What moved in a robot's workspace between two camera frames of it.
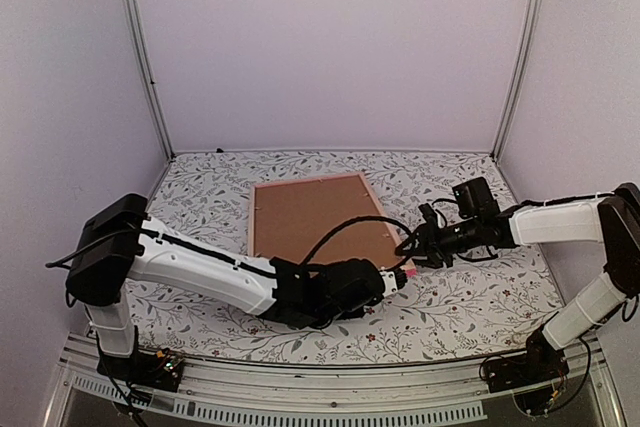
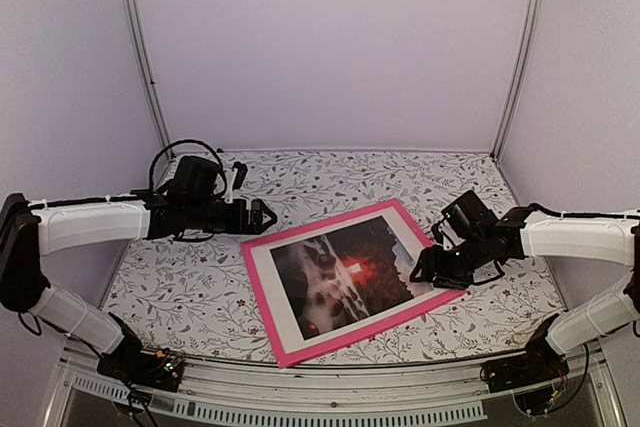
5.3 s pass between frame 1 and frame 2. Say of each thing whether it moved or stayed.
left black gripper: moved
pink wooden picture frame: moved
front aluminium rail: stayed
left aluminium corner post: stayed
